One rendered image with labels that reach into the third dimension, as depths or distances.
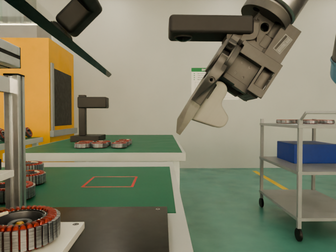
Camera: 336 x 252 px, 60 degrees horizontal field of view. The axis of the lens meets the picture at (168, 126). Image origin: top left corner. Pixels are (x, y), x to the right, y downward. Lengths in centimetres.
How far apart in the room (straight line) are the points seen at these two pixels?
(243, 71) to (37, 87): 368
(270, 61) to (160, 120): 513
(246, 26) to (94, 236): 39
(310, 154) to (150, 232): 253
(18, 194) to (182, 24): 48
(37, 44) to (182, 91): 270
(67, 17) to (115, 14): 565
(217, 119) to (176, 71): 519
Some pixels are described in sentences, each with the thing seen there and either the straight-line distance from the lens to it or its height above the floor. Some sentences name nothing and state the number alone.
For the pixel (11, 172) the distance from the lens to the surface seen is 51.
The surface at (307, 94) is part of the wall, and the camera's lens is 618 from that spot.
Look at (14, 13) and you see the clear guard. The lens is 33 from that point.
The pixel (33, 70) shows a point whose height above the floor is 154.
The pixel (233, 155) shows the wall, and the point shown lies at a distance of 572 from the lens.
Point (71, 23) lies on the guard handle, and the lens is 25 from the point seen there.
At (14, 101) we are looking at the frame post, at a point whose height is 99.
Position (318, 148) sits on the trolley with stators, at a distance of 298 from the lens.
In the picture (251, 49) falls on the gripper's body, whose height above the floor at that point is 105.
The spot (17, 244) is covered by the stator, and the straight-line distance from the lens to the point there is 45.
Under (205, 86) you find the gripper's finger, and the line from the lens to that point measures 38.
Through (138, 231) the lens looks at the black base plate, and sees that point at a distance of 52.
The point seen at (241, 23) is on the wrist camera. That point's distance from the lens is 43.
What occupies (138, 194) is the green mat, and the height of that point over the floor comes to 75.
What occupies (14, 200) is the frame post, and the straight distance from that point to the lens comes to 70.
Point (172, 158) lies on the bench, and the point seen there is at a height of 72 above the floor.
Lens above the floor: 96
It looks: 2 degrees down
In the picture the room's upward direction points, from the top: straight up
